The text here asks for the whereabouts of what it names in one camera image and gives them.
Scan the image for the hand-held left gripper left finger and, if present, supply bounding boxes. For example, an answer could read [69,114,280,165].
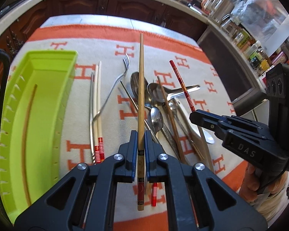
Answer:
[14,130,138,231]

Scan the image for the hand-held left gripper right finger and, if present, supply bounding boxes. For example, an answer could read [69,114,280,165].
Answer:
[144,130,268,231]

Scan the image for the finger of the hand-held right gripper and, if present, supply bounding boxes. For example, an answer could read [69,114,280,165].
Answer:
[195,109,271,135]
[189,112,272,141]

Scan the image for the white ceramic spoon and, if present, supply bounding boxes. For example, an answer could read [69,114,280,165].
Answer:
[169,95,215,145]

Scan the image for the patterned-handle metal spoon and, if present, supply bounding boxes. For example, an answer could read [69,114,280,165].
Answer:
[162,102,183,164]

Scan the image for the small metal spoon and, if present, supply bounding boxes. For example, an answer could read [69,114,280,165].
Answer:
[150,106,164,136]

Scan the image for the light wooden chopstick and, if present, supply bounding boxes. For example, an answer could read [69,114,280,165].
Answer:
[197,127,214,174]

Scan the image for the dark brown wooden chopstick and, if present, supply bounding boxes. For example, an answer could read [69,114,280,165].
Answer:
[157,76,186,164]

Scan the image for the flat-handled metal spoon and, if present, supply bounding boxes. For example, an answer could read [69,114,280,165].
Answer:
[164,84,201,100]

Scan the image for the red chopstick with gold stripes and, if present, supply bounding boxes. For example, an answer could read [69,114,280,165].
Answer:
[169,61,195,112]

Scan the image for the thin metal chopstick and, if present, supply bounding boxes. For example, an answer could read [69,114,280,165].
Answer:
[120,80,159,143]

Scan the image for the silver metal chopstick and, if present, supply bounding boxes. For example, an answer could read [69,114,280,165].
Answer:
[89,72,96,164]

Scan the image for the deep-bowled metal spoon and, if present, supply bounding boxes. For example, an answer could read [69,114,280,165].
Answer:
[147,83,167,103]

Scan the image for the bamboo chopstick with patterned end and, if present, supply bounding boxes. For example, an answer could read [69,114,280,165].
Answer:
[136,33,145,212]

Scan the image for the cream chopstick red striped end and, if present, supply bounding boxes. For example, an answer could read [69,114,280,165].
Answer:
[93,64,102,163]
[97,61,105,162]

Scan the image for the large metal spoon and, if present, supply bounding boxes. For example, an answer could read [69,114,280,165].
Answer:
[130,72,150,111]

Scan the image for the metal fork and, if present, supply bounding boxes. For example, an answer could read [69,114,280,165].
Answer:
[93,53,130,122]

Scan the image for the green plastic utensil tray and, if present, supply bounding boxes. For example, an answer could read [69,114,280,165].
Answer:
[0,50,78,219]

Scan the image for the thin brown chopstick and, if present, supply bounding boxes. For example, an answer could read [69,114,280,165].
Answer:
[21,84,38,205]

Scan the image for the person's right forearm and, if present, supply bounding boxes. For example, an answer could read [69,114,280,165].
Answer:
[252,172,289,229]

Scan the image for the person's right hand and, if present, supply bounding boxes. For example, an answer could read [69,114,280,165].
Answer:
[238,162,265,206]

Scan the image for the dark built-in appliance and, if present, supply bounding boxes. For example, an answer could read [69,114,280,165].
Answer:
[197,26,266,103]

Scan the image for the row of condiment bottles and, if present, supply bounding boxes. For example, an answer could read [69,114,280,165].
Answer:
[234,29,288,77]

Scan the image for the glass jar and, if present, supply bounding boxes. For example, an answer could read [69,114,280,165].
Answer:
[221,13,241,33]

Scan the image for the orange and cream printed blanket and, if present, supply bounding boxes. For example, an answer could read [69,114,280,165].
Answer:
[0,14,250,231]

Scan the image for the clear plastic bag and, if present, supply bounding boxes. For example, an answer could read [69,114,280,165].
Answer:
[231,0,289,56]

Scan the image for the clear plastic pitcher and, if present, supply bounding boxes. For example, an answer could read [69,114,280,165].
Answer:
[211,0,226,17]

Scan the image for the dark wooden kitchen cabinets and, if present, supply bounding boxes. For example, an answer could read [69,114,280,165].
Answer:
[0,0,208,60]

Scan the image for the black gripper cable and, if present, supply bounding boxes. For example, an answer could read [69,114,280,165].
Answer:
[0,48,10,222]

